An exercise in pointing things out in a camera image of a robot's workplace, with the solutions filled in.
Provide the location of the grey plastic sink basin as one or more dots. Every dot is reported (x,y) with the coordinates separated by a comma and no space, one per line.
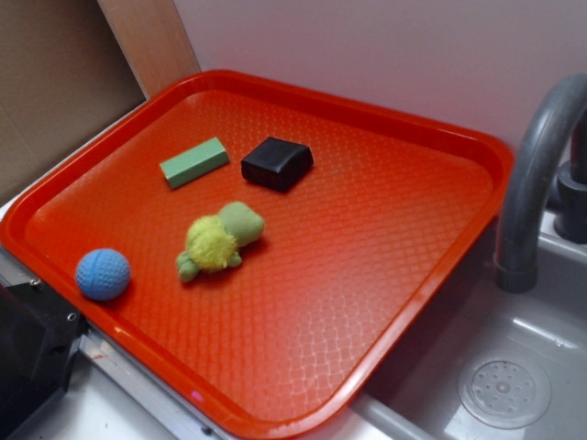
(481,363)

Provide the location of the blue dimpled ball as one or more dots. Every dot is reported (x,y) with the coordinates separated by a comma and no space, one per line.
(103,274)

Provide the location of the green rectangular block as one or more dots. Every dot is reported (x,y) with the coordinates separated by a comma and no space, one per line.
(194,163)

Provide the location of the green plush turtle toy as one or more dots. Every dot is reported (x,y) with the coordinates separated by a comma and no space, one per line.
(213,242)

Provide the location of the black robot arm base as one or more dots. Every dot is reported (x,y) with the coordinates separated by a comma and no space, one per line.
(40,336)

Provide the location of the red plastic tray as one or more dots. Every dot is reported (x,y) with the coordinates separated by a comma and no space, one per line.
(347,260)

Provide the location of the black rounded block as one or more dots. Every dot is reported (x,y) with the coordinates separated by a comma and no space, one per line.
(277,164)

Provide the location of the brown cardboard panel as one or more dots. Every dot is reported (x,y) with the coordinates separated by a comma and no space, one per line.
(64,78)

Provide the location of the grey sink faucet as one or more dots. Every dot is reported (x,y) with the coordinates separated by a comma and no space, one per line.
(552,155)

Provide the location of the light wooden board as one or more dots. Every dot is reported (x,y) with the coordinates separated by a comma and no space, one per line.
(153,39)

